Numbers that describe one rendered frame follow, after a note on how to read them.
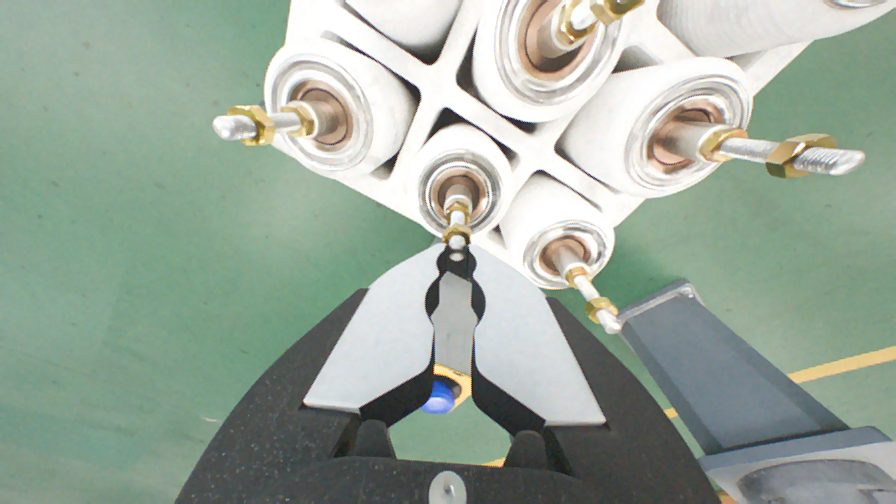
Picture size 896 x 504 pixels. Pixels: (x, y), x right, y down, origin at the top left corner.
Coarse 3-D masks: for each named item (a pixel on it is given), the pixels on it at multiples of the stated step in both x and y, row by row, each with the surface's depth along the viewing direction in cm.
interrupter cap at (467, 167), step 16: (432, 160) 19; (448, 160) 19; (464, 160) 19; (480, 160) 19; (432, 176) 20; (448, 176) 20; (464, 176) 20; (480, 176) 19; (496, 176) 19; (416, 192) 20; (432, 192) 20; (480, 192) 20; (496, 192) 20; (432, 208) 21; (480, 208) 21; (496, 208) 21; (432, 224) 22; (480, 224) 22
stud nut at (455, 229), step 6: (450, 228) 14; (456, 228) 13; (462, 228) 14; (468, 228) 14; (444, 234) 14; (450, 234) 13; (456, 234) 13; (462, 234) 13; (468, 234) 13; (444, 240) 14; (468, 240) 14
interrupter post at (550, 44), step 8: (560, 8) 12; (552, 16) 13; (544, 24) 14; (552, 24) 13; (544, 32) 14; (552, 32) 13; (544, 40) 14; (552, 40) 13; (560, 40) 13; (584, 40) 13; (544, 48) 15; (552, 48) 14; (560, 48) 13; (568, 48) 13; (552, 56) 15
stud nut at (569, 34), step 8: (568, 0) 11; (576, 0) 11; (568, 8) 11; (560, 16) 12; (568, 16) 12; (560, 24) 12; (568, 24) 12; (592, 24) 12; (560, 32) 12; (568, 32) 12; (576, 32) 12; (584, 32) 12; (592, 32) 12; (568, 40) 12; (576, 40) 12
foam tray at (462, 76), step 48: (336, 0) 21; (480, 0) 19; (384, 48) 21; (624, 48) 21; (672, 48) 20; (432, 96) 23; (528, 144) 25; (384, 192) 28; (576, 192) 35; (480, 240) 31
